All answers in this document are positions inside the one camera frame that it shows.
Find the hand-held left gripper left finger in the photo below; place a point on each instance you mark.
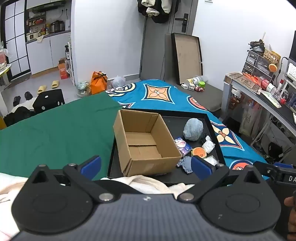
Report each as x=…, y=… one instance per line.
x=91, y=165

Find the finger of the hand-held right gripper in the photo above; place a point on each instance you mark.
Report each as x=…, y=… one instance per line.
x=269, y=171

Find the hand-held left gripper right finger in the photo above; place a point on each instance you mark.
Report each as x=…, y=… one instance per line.
x=201, y=168

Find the white plastic packet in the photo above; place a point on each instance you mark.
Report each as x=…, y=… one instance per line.
x=211, y=160

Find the orange squishy toy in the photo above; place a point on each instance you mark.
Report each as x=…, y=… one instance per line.
x=198, y=152

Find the denim pouch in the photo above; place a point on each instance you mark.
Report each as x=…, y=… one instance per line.
x=185, y=164

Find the white wrapper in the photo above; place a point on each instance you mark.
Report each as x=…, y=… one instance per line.
x=208, y=144

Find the purple tissue pack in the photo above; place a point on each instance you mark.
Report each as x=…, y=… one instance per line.
x=182, y=146

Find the blue fluffy plush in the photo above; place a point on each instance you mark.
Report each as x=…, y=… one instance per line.
x=193, y=129

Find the black tray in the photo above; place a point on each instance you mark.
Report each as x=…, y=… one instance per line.
x=172, y=125

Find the brown cardboard box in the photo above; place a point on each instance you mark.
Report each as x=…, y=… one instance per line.
x=143, y=148

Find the person's right hand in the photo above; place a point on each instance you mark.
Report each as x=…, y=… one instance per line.
x=291, y=202

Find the green cloth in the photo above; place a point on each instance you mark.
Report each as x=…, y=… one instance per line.
x=57, y=139

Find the beige tote bag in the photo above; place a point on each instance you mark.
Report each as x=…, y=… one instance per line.
x=249, y=118

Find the white desk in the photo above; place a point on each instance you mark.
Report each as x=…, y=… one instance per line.
x=266, y=102

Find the clear plastic container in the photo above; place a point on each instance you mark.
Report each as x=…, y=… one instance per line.
x=82, y=89

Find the black dotted stool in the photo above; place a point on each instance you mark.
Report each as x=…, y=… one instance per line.
x=49, y=100

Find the red doll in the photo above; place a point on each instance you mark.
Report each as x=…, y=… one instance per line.
x=200, y=89

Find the blue patterned blanket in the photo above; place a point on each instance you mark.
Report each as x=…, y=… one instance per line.
x=173, y=92

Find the small white toy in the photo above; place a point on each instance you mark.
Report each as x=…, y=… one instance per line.
x=191, y=87

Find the orange bag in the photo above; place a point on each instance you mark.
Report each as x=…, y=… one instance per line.
x=98, y=83

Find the white charger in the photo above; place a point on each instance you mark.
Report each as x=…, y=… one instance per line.
x=184, y=86

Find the clear bottle red label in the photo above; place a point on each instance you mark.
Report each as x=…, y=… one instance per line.
x=270, y=88

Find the green cap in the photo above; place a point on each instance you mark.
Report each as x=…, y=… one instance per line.
x=202, y=84

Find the clear plastic bag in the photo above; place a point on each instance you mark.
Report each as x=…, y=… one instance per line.
x=118, y=82

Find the black white clothing pile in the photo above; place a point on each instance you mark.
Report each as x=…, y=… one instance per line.
x=19, y=113

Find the yellow slipper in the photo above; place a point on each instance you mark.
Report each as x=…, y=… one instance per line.
x=42, y=89
x=55, y=84

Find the black slipper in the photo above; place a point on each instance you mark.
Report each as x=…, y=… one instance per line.
x=17, y=100
x=28, y=95

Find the orange cardboard box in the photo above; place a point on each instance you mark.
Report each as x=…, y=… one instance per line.
x=63, y=70

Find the white storage rack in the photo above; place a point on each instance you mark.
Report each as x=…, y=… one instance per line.
x=71, y=67

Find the grey drawer organizer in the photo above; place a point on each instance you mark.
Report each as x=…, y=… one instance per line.
x=254, y=64

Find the black framed board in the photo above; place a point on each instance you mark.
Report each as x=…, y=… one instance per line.
x=188, y=58

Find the woven basket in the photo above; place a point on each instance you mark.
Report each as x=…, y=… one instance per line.
x=272, y=56

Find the black spray bottle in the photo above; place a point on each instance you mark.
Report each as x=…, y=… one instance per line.
x=67, y=53

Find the white kitchen cabinet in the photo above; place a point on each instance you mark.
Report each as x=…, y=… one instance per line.
x=44, y=55

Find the black monitor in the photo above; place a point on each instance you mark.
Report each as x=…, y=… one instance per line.
x=293, y=46

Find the yellow table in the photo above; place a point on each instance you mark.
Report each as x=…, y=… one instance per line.
x=4, y=71

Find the grey door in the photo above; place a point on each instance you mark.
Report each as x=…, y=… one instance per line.
x=157, y=46

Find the beige cloth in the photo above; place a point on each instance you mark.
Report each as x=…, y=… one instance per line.
x=42, y=38

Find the clear plastic jar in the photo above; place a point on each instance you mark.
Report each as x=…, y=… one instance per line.
x=2, y=56

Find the white cooker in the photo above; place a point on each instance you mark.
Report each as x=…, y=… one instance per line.
x=32, y=37

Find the black door lock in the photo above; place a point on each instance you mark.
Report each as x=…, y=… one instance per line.
x=183, y=22

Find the black-framed sliding door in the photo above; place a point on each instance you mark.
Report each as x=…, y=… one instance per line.
x=13, y=34

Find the hanging clothes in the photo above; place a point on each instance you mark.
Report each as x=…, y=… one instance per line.
x=157, y=11

